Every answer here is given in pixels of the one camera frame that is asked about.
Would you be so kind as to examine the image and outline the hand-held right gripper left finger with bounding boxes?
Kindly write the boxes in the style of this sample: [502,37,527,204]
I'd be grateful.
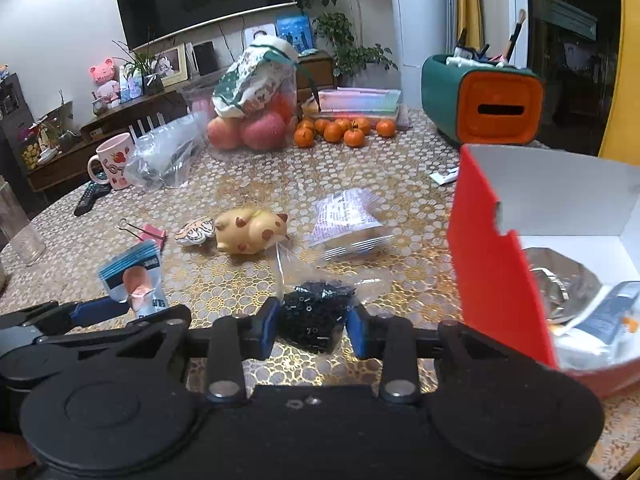
[115,297,280,405]

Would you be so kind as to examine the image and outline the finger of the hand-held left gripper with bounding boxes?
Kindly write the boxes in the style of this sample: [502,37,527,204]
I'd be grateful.
[34,322,136,356]
[35,295,132,345]

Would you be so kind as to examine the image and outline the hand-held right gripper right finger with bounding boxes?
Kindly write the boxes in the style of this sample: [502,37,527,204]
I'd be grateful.
[346,306,501,405]

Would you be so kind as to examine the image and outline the bag of black screws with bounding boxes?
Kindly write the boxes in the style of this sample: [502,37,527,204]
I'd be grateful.
[272,245,391,356]

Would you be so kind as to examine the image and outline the small blue white sachet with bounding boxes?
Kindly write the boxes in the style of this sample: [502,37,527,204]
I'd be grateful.
[97,240,163,318]

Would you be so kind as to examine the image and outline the yellow pig toy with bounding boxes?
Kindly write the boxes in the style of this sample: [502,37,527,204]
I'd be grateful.
[215,208,289,256]

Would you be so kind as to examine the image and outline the pink binder clip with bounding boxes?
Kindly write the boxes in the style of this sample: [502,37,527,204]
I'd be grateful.
[119,218,167,251]

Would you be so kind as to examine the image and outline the clear snack packet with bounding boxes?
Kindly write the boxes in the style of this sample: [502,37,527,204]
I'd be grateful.
[307,188,396,261]

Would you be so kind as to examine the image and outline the orange striped plush charm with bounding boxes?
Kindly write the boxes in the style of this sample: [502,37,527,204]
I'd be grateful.
[175,216,217,246]

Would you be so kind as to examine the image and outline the red cardboard box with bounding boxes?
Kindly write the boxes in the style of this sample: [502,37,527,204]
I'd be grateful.
[446,143,640,401]

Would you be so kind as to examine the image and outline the silver foil packet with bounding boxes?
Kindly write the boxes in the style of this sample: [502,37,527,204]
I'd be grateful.
[520,247,608,326]

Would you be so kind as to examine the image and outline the large white plastic packet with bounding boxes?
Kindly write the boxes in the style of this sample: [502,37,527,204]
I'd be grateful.
[550,281,640,372]

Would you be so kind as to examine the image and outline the gold lace covered desktop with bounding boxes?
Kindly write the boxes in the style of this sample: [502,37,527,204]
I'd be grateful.
[0,105,640,480]

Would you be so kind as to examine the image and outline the person's left hand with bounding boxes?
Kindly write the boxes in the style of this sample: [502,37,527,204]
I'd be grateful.
[0,434,38,470]

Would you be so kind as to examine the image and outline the drinking glass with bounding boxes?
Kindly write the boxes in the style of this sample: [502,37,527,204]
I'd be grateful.
[0,176,47,267]

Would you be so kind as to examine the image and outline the pink strawberry mug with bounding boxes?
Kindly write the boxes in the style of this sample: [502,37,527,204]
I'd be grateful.
[88,132,133,191]

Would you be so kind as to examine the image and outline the wooden television cabinet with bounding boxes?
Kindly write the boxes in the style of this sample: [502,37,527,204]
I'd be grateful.
[25,52,336,191]

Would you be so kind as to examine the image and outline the clear plastic bag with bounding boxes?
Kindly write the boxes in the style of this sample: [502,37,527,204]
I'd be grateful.
[124,112,208,190]

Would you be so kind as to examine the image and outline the red apple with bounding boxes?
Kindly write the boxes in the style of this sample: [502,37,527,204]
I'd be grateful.
[241,112,287,151]
[207,117,243,150]

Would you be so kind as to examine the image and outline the pile of tangerines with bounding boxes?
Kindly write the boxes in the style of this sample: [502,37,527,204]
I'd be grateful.
[292,116,397,148]

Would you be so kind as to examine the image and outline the pink bear figure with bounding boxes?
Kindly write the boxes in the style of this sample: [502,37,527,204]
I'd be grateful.
[90,59,121,106]

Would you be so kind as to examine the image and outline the pastel storage case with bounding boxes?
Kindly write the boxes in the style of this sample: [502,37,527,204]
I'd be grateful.
[315,87,403,113]

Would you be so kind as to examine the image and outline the clear fruit bowl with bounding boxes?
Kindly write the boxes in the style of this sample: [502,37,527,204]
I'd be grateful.
[182,75,299,153]

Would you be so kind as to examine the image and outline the small plant in glass pot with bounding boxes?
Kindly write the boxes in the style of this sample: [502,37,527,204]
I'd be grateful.
[112,30,166,96]

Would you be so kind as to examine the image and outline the green white printed bag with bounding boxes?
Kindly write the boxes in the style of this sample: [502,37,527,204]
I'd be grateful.
[212,35,300,120]

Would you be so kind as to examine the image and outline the white framed photo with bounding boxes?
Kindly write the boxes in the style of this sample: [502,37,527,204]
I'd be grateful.
[152,44,188,86]

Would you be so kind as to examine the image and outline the green orange tissue box organizer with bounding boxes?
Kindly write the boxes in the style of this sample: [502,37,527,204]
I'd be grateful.
[421,54,545,148]

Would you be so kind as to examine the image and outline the black speaker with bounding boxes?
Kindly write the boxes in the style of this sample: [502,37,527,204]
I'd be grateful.
[192,41,220,76]

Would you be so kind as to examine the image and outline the green potted tree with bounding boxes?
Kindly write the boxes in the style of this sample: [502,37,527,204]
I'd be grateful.
[287,0,398,86]

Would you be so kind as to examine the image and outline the blue picture card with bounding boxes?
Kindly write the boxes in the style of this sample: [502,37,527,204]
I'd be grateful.
[276,14,316,53]

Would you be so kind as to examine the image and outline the white standing air conditioner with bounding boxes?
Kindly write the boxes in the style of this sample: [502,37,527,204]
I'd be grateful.
[389,0,453,111]

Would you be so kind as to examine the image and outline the makeup brush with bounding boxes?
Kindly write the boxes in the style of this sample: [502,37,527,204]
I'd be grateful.
[507,9,528,61]

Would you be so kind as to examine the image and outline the grey curtain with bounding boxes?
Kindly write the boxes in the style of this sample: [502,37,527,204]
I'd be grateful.
[445,0,461,56]

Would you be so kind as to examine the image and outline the glass sliding door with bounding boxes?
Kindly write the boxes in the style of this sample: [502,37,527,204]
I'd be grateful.
[525,0,623,156]

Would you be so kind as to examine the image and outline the yellow curtain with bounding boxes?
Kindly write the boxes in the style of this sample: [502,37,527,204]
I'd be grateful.
[457,0,483,56]

